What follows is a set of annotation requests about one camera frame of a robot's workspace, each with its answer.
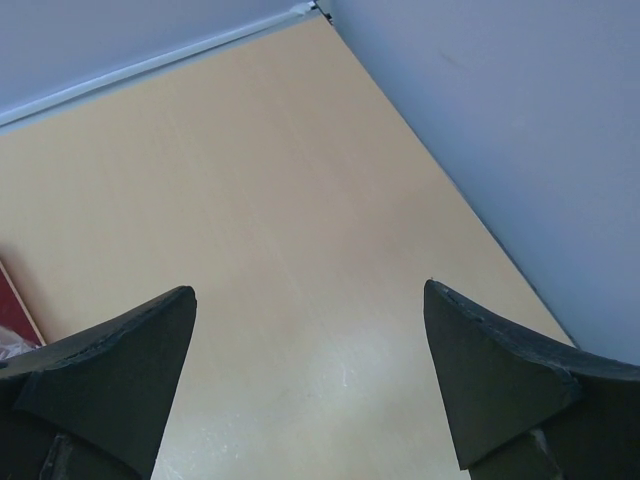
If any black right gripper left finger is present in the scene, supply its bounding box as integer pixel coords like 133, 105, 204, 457
1, 286, 197, 479

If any clear glass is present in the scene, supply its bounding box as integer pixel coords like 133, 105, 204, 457
0, 325, 43, 361

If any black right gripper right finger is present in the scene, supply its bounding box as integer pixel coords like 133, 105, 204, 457
423, 280, 639, 479

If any red lacquer tray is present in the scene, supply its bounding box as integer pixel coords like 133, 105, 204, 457
0, 265, 46, 347

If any aluminium table edge rail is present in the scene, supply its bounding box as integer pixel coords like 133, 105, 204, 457
1, 1, 332, 134

